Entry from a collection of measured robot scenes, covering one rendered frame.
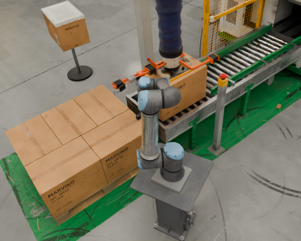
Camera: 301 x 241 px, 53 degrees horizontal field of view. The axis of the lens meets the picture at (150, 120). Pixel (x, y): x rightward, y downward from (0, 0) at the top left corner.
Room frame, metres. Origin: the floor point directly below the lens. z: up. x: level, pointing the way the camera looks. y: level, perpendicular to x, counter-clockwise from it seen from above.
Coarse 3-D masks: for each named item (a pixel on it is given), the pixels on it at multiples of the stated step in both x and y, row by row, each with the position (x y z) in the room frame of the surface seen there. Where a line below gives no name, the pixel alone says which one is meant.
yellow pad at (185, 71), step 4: (184, 68) 2.49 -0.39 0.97; (188, 68) 2.48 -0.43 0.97; (172, 72) 2.45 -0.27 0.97; (180, 72) 2.43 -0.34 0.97; (184, 72) 2.43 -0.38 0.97; (188, 72) 2.44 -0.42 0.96; (172, 76) 2.39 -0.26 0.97; (176, 76) 2.39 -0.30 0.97; (180, 76) 2.39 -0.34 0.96; (172, 80) 2.34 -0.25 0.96
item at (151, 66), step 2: (150, 64) 2.44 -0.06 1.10; (144, 66) 2.40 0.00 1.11; (146, 66) 2.42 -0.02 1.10; (148, 66) 2.41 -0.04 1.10; (150, 66) 2.41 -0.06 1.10; (152, 66) 2.40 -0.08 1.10; (154, 66) 2.39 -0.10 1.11; (144, 68) 2.40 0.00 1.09; (146, 68) 2.37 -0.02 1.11; (148, 68) 2.38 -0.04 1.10; (150, 68) 2.38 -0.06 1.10; (152, 68) 2.37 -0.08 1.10; (154, 68) 2.36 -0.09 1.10; (146, 70) 2.37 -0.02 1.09; (148, 70) 2.34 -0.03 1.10; (150, 70) 2.33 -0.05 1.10; (152, 70) 2.34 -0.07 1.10; (154, 70) 2.36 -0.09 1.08; (156, 70) 2.38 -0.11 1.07; (150, 72) 2.34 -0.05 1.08; (152, 72) 2.35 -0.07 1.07; (154, 72) 2.35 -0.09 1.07; (148, 74) 2.35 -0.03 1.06; (150, 74) 2.33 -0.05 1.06
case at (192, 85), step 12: (192, 60) 2.65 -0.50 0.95; (168, 72) 2.49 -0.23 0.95; (192, 72) 2.45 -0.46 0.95; (204, 72) 2.51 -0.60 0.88; (180, 84) 2.34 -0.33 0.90; (192, 84) 2.42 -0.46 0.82; (204, 84) 2.52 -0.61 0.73; (192, 96) 2.42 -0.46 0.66; (204, 96) 2.52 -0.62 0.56; (168, 108) 2.25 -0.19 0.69; (180, 108) 2.33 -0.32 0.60
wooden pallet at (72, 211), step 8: (136, 168) 2.07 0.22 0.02; (120, 176) 1.90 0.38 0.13; (128, 176) 1.97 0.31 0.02; (112, 184) 1.84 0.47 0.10; (120, 184) 1.89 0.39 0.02; (96, 192) 1.74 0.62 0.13; (104, 192) 1.78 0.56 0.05; (88, 200) 1.73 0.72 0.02; (96, 200) 1.73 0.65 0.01; (72, 208) 1.66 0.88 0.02; (80, 208) 1.65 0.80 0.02; (64, 216) 1.55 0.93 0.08; (72, 216) 1.58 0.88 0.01
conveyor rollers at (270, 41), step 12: (264, 36) 3.69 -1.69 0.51; (252, 48) 3.41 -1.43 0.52; (264, 48) 3.36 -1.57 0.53; (276, 48) 3.32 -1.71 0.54; (228, 60) 3.18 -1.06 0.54; (240, 60) 3.14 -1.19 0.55; (252, 60) 3.10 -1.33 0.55; (216, 72) 2.97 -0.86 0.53; (228, 72) 2.93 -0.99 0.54; (252, 72) 2.87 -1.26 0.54; (216, 84) 2.73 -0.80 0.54; (168, 120) 2.22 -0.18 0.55
